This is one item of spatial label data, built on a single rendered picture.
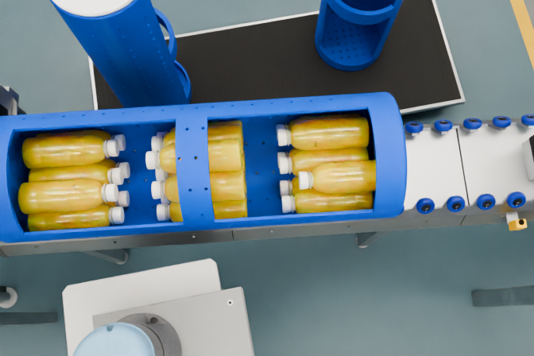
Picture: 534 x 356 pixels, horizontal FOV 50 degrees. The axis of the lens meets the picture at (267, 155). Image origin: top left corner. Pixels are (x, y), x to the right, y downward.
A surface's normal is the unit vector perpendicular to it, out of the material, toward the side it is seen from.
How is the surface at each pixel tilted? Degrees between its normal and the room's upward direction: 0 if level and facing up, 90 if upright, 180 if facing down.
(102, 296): 0
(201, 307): 0
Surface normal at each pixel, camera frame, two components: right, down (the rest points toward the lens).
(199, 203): 0.05, 0.53
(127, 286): 0.00, -0.26
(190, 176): 0.03, 0.11
